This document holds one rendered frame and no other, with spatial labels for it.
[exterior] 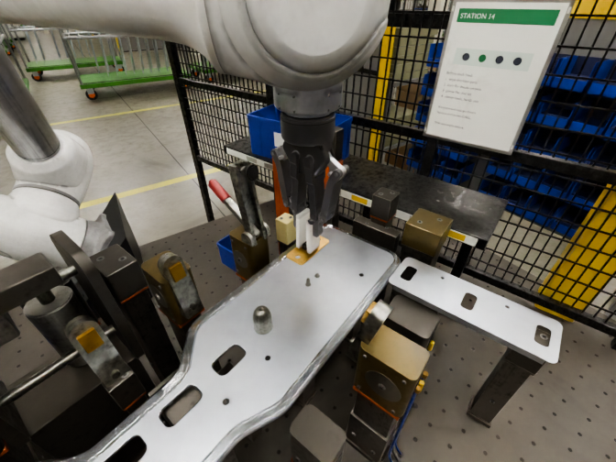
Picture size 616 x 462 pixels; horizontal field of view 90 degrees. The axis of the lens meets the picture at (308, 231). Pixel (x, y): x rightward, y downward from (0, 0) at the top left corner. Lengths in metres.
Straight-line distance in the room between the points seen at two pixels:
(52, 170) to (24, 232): 0.17
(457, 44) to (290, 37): 0.75
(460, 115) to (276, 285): 0.64
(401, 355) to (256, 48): 0.43
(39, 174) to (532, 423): 1.34
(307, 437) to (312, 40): 0.45
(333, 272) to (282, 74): 0.50
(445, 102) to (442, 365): 0.68
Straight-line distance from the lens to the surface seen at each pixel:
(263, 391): 0.51
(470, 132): 0.93
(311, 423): 0.50
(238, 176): 0.58
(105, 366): 0.58
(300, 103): 0.39
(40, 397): 0.68
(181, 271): 0.58
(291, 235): 0.70
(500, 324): 0.66
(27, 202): 1.08
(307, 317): 0.57
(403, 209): 0.82
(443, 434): 0.85
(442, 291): 0.67
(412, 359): 0.50
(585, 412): 1.04
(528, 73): 0.89
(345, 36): 0.19
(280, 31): 0.18
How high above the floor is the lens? 1.46
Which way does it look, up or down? 37 degrees down
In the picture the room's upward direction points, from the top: straight up
